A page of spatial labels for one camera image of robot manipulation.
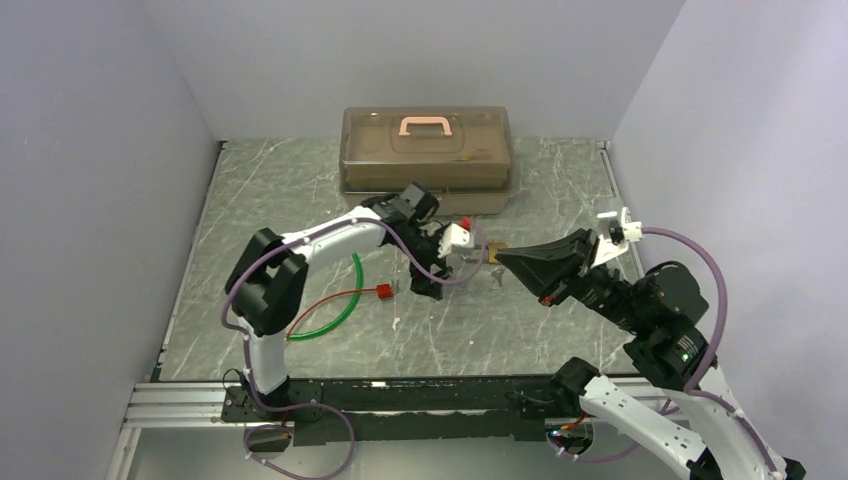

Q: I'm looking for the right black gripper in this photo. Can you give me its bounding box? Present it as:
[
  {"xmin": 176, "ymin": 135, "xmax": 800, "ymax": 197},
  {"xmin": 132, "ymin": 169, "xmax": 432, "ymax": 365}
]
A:
[{"xmin": 493, "ymin": 225, "xmax": 648, "ymax": 332}]

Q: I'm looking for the pink tool box handle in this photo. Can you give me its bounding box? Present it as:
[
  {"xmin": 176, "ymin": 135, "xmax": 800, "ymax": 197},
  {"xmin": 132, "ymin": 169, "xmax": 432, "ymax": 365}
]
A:
[{"xmin": 398, "ymin": 116, "xmax": 453, "ymax": 137}]

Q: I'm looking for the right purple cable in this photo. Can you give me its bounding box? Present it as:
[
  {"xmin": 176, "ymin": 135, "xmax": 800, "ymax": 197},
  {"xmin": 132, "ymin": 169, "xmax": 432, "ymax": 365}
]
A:
[{"xmin": 544, "ymin": 226, "xmax": 783, "ymax": 480}]

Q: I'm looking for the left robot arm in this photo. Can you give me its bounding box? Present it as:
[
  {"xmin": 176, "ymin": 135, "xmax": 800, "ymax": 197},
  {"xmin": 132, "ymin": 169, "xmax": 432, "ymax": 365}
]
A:
[{"xmin": 221, "ymin": 183, "xmax": 451, "ymax": 420}]

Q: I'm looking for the brass padlock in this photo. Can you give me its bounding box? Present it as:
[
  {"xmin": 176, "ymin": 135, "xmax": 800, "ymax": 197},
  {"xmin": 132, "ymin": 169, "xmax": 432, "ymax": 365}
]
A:
[{"xmin": 461, "ymin": 242, "xmax": 508, "ymax": 265}]

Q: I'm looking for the silver key set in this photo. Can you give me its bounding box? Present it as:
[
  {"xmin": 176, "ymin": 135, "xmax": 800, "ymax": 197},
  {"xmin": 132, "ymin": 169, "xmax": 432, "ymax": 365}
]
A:
[{"xmin": 491, "ymin": 269, "xmax": 505, "ymax": 288}]

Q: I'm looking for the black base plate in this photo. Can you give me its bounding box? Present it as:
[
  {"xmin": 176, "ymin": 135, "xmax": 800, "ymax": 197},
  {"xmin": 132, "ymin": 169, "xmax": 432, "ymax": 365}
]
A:
[{"xmin": 220, "ymin": 375, "xmax": 586, "ymax": 446}]

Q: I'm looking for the aluminium frame rail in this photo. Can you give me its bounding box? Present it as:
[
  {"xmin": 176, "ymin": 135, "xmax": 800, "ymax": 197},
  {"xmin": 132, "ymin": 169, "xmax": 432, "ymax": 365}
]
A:
[{"xmin": 123, "ymin": 377, "xmax": 708, "ymax": 429}]

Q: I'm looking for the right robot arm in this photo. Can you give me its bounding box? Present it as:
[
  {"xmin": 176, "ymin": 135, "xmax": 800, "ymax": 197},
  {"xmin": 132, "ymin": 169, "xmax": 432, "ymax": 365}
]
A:
[{"xmin": 496, "ymin": 226, "xmax": 806, "ymax": 479}]

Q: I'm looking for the brown translucent tool box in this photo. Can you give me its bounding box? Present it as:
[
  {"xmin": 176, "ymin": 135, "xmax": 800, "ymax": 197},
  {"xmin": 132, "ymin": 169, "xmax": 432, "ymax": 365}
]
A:
[{"xmin": 339, "ymin": 106, "xmax": 515, "ymax": 215}]

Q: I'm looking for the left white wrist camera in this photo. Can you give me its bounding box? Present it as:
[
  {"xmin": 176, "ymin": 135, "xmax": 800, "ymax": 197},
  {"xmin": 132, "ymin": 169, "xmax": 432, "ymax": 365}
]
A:
[{"xmin": 437, "ymin": 216, "xmax": 475, "ymax": 258}]

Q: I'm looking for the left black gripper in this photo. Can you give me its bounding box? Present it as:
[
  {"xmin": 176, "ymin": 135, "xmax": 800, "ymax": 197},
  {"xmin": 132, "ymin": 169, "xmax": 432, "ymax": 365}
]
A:
[{"xmin": 396, "ymin": 222, "xmax": 454, "ymax": 300}]

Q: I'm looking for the green cable lock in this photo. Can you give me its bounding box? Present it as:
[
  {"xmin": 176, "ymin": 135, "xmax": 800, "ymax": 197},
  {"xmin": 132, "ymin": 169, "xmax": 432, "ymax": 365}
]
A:
[{"xmin": 286, "ymin": 254, "xmax": 368, "ymax": 341}]

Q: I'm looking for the red cable lock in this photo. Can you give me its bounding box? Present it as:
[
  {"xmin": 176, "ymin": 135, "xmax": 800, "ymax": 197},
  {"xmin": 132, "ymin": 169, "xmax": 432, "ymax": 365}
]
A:
[{"xmin": 284, "ymin": 283, "xmax": 393, "ymax": 340}]

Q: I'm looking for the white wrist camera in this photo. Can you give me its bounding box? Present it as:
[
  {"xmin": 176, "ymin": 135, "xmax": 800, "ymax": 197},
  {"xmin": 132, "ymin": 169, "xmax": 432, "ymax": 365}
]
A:
[
  {"xmin": 437, "ymin": 216, "xmax": 475, "ymax": 258},
  {"xmin": 592, "ymin": 198, "xmax": 643, "ymax": 267}
]

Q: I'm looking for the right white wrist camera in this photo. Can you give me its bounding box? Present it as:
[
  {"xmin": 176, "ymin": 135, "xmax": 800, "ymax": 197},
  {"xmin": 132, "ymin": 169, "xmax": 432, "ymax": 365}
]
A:
[{"xmin": 592, "ymin": 198, "xmax": 643, "ymax": 267}]

